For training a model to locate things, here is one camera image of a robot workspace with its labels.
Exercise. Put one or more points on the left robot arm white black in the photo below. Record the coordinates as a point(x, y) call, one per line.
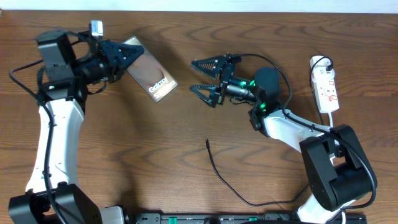
point(52, 194)

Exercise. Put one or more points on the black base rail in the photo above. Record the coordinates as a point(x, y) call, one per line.
point(156, 218)

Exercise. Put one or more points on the white power strip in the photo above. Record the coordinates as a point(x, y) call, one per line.
point(323, 81)

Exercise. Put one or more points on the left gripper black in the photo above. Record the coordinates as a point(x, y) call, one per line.
point(112, 52)

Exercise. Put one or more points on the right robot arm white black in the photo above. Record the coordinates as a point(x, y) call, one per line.
point(338, 171)

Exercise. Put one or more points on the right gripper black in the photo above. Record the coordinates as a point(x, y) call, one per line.
point(221, 69)

